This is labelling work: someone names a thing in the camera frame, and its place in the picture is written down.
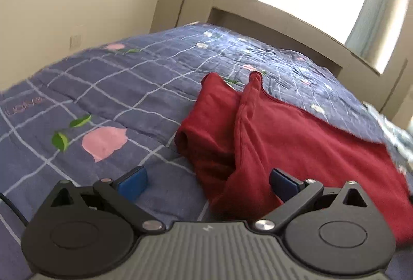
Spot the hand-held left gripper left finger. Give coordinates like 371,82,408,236
48,165,164,232

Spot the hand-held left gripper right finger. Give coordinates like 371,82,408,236
253,168,370,231

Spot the light blue cloth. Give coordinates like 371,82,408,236
363,101,413,175

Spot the light blue curtain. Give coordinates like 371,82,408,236
345,0,401,58

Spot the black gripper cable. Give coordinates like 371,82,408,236
0,192,30,226

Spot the red long-sleeved sweater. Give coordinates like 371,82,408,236
174,71,412,247

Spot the blue checked flower quilt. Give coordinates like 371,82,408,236
0,22,413,280

